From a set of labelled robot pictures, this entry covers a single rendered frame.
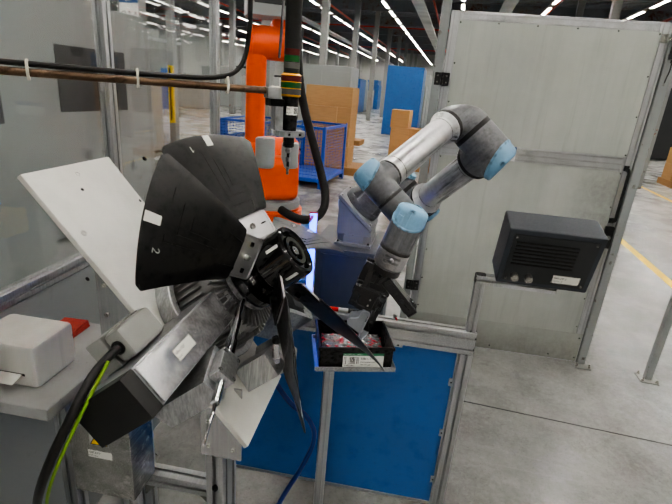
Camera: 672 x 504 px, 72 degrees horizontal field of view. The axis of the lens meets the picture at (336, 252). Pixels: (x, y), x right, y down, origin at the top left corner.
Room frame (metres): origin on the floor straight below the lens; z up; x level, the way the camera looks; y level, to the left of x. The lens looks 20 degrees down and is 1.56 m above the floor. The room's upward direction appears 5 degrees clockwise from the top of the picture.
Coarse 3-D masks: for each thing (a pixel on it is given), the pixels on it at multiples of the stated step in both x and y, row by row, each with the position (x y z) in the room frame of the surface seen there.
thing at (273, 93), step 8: (272, 88) 1.00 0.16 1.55; (280, 88) 1.01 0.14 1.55; (264, 96) 1.01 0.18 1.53; (272, 96) 1.00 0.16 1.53; (280, 96) 1.01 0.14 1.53; (272, 104) 0.99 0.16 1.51; (280, 104) 1.00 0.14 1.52; (272, 112) 1.02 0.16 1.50; (280, 112) 1.01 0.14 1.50; (272, 120) 1.02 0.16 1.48; (280, 120) 1.01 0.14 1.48; (272, 128) 1.01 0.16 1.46; (280, 128) 1.01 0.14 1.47; (280, 136) 1.00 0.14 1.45; (288, 136) 1.00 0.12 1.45; (296, 136) 1.00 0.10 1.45; (304, 136) 1.03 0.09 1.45
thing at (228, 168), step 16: (176, 144) 1.04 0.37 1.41; (224, 144) 1.10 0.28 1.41; (240, 144) 1.13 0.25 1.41; (192, 160) 1.03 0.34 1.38; (208, 160) 1.04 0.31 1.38; (224, 160) 1.06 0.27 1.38; (240, 160) 1.08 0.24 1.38; (208, 176) 1.02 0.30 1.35; (224, 176) 1.03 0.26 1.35; (240, 176) 1.05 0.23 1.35; (256, 176) 1.07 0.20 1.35; (224, 192) 1.00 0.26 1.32; (240, 192) 1.01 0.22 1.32; (256, 192) 1.03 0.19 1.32; (240, 208) 0.99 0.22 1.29; (256, 208) 1.00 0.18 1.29
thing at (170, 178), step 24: (168, 168) 0.74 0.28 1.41; (168, 192) 0.73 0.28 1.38; (192, 192) 0.77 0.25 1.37; (168, 216) 0.71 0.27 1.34; (192, 216) 0.75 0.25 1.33; (216, 216) 0.80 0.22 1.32; (144, 240) 0.66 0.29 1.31; (168, 240) 0.70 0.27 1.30; (192, 240) 0.74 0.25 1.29; (216, 240) 0.79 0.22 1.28; (240, 240) 0.84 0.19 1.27; (144, 264) 0.65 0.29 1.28; (168, 264) 0.69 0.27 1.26; (192, 264) 0.74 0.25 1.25; (216, 264) 0.79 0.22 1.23; (144, 288) 0.64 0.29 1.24
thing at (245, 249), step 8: (248, 240) 0.87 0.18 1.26; (256, 240) 0.89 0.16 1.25; (248, 248) 0.87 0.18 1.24; (256, 248) 0.89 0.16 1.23; (240, 256) 0.85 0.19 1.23; (256, 256) 0.89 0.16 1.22; (240, 264) 0.85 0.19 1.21; (248, 264) 0.87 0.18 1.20; (232, 272) 0.84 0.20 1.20; (248, 272) 0.87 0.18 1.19
